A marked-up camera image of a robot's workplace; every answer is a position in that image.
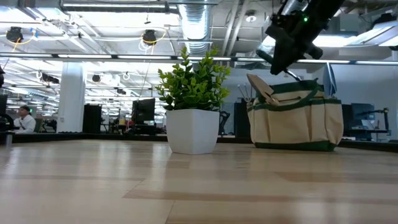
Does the person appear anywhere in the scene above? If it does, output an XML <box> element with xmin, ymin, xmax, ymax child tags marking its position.
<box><xmin>13</xmin><ymin>105</ymin><xmax>37</xmax><ymax>135</ymax></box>

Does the dark desk monitor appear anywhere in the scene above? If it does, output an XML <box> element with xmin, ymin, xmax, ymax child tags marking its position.
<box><xmin>351</xmin><ymin>103</ymin><xmax>376</xmax><ymax>130</ymax></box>

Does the silver ceiling duct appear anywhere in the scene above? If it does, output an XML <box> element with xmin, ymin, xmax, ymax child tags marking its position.
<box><xmin>178</xmin><ymin>0</ymin><xmax>216</xmax><ymax>57</ymax></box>

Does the artificial plant in white pot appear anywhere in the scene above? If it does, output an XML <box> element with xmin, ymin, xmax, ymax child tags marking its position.
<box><xmin>154</xmin><ymin>45</ymin><xmax>232</xmax><ymax>156</ymax></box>

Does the beige green-trimmed gardening bag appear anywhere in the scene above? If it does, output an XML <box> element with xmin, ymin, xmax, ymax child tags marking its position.
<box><xmin>246</xmin><ymin>78</ymin><xmax>345</xmax><ymax>152</ymax></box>

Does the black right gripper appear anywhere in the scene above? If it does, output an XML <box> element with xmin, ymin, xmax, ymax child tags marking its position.
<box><xmin>269</xmin><ymin>21</ymin><xmax>325</xmax><ymax>77</ymax></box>

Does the wide wooden-handled trowel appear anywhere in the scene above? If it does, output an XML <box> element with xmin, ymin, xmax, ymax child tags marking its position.
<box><xmin>246</xmin><ymin>73</ymin><xmax>281</xmax><ymax>107</ymax></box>

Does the white building column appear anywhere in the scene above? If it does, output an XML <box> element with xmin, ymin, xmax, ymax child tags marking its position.
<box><xmin>57</xmin><ymin>62</ymin><xmax>86</xmax><ymax>134</ymax></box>

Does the black background monitor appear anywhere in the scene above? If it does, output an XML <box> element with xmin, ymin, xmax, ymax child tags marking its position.
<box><xmin>131</xmin><ymin>98</ymin><xmax>156</xmax><ymax>125</ymax></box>

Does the long ceiling light rail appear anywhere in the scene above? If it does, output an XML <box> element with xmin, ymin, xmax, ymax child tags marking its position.
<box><xmin>0</xmin><ymin>52</ymin><xmax>398</xmax><ymax>65</ymax></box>

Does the black ceiling spotlight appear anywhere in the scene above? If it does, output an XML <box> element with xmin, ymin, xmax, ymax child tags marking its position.
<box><xmin>143</xmin><ymin>29</ymin><xmax>158</xmax><ymax>46</ymax></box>
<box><xmin>6</xmin><ymin>26</ymin><xmax>24</xmax><ymax>44</ymax></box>

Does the black cabinet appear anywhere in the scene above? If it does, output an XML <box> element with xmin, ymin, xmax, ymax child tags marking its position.
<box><xmin>82</xmin><ymin>103</ymin><xmax>103</xmax><ymax>134</ymax></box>

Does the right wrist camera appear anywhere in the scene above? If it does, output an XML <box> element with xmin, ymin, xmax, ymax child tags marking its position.
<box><xmin>264</xmin><ymin>14</ymin><xmax>301</xmax><ymax>41</ymax></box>

